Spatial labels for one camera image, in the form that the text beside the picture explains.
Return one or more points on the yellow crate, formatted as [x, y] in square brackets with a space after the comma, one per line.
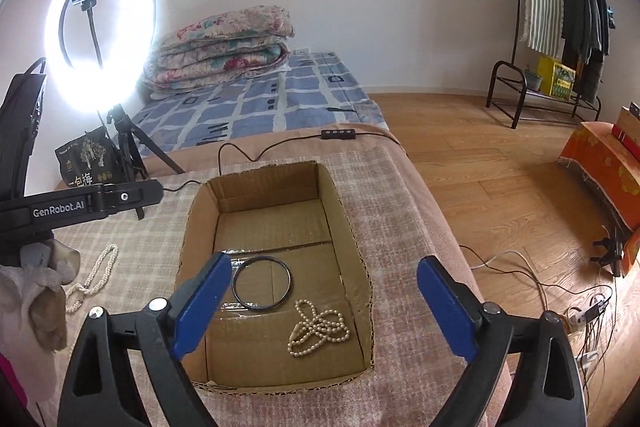
[557, 79]

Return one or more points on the black tripod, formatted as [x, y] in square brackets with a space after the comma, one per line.
[125, 134]

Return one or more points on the dark hanging clothes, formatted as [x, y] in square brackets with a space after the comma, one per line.
[582, 22]

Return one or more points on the folded floral quilt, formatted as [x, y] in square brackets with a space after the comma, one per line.
[220, 52]

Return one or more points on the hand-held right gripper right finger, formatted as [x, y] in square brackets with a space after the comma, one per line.
[447, 312]

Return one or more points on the cardboard box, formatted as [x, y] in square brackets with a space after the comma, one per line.
[280, 227]

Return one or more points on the red and tan box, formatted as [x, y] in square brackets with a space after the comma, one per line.
[627, 127]

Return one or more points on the person's left hand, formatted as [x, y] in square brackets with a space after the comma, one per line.
[47, 317]

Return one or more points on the power strip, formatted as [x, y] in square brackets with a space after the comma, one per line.
[587, 312]

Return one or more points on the clear plastic packet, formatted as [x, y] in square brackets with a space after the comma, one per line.
[237, 307]

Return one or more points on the pink garment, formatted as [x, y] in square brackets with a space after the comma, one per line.
[10, 387]

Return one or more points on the black bangle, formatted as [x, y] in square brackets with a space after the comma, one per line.
[287, 274]

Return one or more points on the small plant pot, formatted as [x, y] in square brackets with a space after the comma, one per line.
[533, 79]

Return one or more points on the black printed snack bag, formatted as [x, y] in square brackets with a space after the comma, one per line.
[87, 159]

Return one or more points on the orange cloth covered table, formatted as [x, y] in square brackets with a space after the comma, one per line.
[600, 172]

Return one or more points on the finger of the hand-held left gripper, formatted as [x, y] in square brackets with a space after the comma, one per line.
[132, 196]

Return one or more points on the blue checked bed sheet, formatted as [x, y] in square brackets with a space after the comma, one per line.
[280, 102]

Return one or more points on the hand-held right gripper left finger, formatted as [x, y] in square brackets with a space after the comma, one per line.
[200, 307]

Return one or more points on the black clothes rack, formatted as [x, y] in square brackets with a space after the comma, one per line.
[515, 52]

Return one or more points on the black clamp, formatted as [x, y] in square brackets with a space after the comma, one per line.
[612, 254]

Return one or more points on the beige plaid blanket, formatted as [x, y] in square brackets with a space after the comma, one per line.
[400, 217]

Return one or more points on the black phone holder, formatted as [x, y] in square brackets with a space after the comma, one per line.
[92, 14]

